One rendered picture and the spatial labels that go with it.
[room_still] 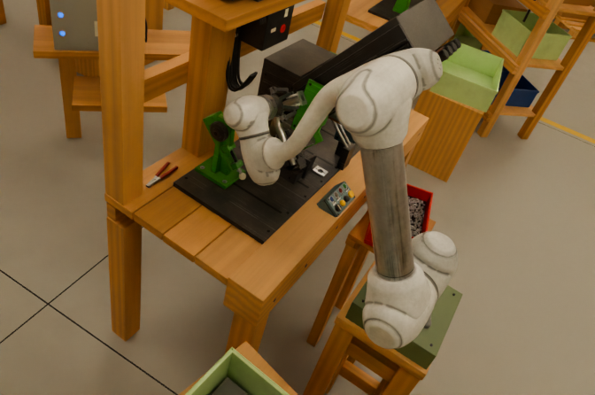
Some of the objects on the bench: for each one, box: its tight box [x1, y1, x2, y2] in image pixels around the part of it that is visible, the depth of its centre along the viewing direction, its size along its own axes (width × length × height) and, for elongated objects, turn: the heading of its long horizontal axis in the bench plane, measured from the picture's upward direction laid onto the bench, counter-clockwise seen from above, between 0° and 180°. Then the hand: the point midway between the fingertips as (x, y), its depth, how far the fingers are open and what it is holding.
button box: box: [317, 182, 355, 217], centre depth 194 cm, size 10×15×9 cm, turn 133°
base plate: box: [174, 118, 360, 244], centre depth 218 cm, size 42×110×2 cm, turn 133°
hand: (295, 100), depth 188 cm, fingers closed on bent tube, 3 cm apart
